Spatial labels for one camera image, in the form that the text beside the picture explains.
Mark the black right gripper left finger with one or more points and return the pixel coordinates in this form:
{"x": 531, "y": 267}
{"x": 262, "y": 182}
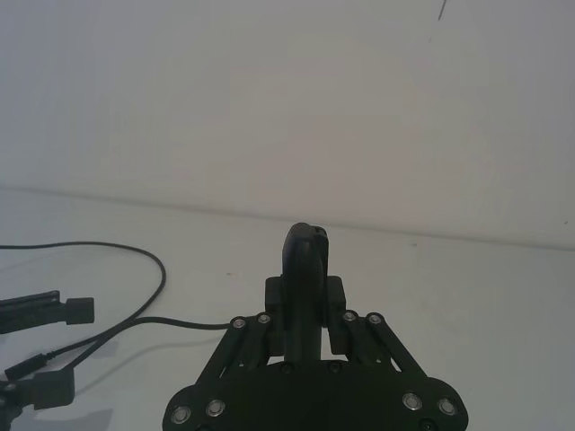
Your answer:
{"x": 296, "y": 287}

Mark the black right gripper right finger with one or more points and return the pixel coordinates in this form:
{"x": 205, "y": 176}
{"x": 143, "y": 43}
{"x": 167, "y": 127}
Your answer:
{"x": 334, "y": 314}

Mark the black bar with square block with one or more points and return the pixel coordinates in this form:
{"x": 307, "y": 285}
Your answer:
{"x": 80, "y": 310}

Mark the black stand piece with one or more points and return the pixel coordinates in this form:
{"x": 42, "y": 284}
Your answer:
{"x": 9, "y": 399}

